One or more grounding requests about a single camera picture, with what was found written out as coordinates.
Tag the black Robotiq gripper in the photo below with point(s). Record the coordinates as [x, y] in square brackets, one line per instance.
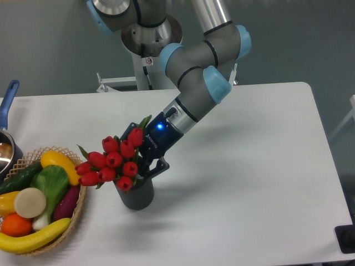
[159, 136]

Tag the red tulip bouquet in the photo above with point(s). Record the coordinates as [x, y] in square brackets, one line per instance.
[119, 161]

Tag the dark grey ribbed vase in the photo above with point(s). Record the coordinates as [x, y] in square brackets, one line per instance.
[139, 197]

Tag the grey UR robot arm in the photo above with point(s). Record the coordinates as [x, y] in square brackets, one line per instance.
[148, 31]

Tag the green bok choy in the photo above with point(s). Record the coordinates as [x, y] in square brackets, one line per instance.
[53, 182]

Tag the purple sweet potato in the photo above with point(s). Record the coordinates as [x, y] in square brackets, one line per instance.
[67, 204]

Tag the woven wicker basket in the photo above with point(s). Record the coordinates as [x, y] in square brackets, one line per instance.
[33, 157]

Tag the green cucumber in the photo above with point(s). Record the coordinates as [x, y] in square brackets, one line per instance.
[21, 179]

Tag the beige round disc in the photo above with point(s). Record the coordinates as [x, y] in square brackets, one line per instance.
[30, 202]

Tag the yellow bell pepper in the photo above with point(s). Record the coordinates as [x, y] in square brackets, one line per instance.
[7, 203]

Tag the orange fruit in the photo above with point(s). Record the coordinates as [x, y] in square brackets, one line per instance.
[16, 226]

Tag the yellow banana front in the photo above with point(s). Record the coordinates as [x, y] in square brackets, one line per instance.
[31, 242]

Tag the black device table corner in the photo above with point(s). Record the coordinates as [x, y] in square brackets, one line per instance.
[345, 237]

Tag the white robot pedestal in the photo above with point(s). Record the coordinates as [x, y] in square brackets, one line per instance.
[148, 76]

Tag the blue handled saucepan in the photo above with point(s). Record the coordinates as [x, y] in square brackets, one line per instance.
[10, 152]

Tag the white frame right edge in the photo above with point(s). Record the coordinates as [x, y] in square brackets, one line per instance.
[346, 122]

